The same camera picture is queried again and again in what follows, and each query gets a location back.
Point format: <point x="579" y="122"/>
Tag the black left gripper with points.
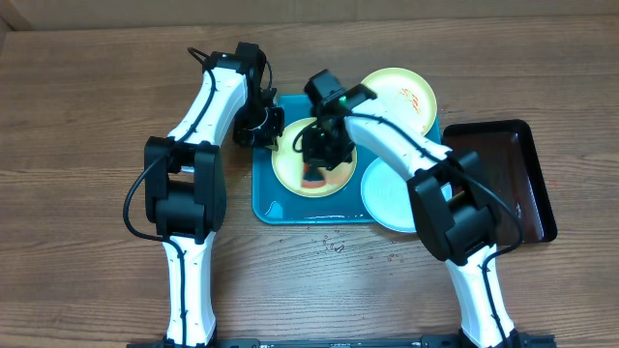
<point x="269" y="137"/>

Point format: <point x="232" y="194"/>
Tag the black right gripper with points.
<point x="317" y="157"/>

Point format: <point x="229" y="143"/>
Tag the orange black sponge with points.
<point x="312" y="177"/>

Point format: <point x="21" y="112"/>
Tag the yellow plate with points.
<point x="406" y="94"/>
<point x="290" y="169"/>

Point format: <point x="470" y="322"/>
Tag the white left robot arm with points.
<point x="183" y="177"/>

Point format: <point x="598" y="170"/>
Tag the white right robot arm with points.
<point x="454" y="211"/>

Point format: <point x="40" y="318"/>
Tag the black rectangular tray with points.
<point x="508" y="152"/>

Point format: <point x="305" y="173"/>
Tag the light blue plate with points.
<point x="385" y="197"/>

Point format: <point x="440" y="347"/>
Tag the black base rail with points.
<point x="520" y="340"/>

